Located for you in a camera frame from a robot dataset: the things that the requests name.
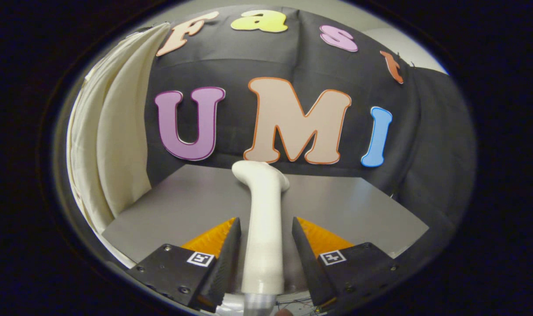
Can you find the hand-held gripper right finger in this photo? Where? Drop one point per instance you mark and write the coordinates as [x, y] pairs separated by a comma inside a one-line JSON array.
[[308, 263]]

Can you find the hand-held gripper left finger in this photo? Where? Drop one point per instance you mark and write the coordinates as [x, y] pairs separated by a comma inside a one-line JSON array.
[[227, 263]]

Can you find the white garment steamer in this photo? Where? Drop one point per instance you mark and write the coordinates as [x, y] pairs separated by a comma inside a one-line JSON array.
[[264, 228]]

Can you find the cream button shirt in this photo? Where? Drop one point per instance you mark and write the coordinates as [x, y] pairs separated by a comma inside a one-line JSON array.
[[117, 131]]

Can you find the beige cabinet with grey top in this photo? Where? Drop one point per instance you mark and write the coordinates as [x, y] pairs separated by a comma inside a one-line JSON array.
[[183, 202]]

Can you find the black backdrop cloth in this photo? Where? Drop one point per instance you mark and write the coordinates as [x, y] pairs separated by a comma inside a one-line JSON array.
[[249, 66]]

